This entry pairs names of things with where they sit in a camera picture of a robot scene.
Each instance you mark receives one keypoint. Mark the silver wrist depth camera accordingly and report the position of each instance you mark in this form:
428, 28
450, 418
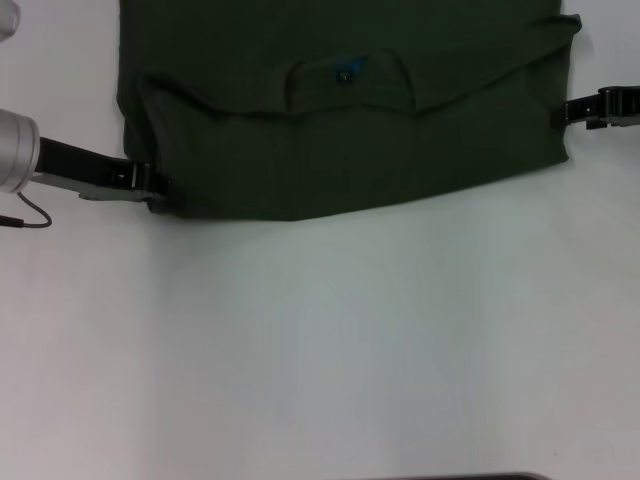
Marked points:
7, 17

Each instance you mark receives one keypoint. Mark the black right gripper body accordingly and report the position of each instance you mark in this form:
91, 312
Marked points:
620, 107

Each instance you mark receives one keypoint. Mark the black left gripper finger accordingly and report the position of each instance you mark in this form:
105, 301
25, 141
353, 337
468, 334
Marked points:
159, 195

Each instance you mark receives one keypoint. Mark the dark green FREE t-shirt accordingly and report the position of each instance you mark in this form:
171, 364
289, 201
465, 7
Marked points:
350, 150

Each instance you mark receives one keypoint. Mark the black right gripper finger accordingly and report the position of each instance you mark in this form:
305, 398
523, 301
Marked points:
577, 111

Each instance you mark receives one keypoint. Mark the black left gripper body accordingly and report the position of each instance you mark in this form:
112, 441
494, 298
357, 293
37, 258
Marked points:
85, 172

